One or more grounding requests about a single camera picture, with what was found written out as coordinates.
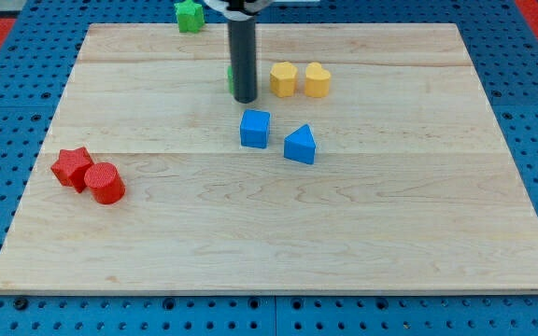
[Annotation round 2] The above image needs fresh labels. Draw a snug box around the green circle block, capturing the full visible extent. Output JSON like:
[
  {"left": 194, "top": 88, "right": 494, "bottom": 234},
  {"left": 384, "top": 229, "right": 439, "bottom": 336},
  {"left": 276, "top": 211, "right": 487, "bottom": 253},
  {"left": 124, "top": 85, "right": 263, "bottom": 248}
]
[{"left": 226, "top": 65, "right": 234, "bottom": 95}]

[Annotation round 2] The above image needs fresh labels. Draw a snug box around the wooden board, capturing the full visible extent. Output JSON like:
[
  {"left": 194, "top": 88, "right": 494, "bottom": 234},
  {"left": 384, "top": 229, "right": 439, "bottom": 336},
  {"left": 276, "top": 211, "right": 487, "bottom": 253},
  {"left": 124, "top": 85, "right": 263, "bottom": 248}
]
[{"left": 0, "top": 23, "right": 538, "bottom": 296}]

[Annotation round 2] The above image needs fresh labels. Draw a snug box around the blue triangle block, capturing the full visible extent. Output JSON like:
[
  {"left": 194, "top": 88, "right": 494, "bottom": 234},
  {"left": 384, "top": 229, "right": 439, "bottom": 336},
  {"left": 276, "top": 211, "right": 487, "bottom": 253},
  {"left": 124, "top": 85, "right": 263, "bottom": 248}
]
[{"left": 284, "top": 124, "right": 316, "bottom": 164}]

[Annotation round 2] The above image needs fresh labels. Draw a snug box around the blue cube block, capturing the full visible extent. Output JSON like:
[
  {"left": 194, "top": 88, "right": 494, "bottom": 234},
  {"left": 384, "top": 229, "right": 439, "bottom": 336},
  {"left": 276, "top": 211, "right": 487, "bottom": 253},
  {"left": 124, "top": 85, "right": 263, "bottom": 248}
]
[{"left": 239, "top": 109, "right": 271, "bottom": 148}]

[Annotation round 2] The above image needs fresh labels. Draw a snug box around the yellow hexagon block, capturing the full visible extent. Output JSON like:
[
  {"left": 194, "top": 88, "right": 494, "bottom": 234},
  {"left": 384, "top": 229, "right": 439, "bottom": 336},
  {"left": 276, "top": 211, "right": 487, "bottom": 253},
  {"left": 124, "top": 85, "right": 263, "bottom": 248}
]
[{"left": 270, "top": 62, "right": 298, "bottom": 98}]

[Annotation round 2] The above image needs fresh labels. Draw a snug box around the yellow heart block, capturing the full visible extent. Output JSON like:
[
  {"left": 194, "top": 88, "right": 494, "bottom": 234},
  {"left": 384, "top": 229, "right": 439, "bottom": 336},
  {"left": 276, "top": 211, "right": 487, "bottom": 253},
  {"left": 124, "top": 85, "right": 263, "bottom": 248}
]
[{"left": 304, "top": 62, "right": 332, "bottom": 98}]

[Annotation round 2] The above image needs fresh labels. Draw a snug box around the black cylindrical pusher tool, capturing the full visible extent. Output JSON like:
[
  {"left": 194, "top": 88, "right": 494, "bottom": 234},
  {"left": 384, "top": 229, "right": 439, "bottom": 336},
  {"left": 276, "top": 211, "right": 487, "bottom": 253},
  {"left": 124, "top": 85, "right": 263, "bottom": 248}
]
[{"left": 228, "top": 15, "right": 257, "bottom": 104}]

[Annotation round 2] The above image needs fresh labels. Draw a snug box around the red cylinder block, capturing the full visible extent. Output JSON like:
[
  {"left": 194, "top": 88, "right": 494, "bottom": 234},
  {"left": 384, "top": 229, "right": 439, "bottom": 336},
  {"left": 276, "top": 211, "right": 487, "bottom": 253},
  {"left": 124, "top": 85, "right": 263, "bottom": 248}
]
[{"left": 84, "top": 162, "right": 125, "bottom": 204}]

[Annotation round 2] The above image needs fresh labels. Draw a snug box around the green star block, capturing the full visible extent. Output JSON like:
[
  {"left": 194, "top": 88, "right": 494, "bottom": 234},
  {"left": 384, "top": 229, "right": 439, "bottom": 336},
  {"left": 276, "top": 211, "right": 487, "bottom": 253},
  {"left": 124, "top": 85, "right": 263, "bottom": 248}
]
[{"left": 174, "top": 0, "right": 205, "bottom": 33}]

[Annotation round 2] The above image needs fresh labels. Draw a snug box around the red star block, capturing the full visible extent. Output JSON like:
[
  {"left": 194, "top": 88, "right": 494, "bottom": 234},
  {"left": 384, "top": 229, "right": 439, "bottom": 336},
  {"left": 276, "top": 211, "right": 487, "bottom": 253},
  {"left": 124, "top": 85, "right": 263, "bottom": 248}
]
[{"left": 50, "top": 147, "right": 93, "bottom": 193}]

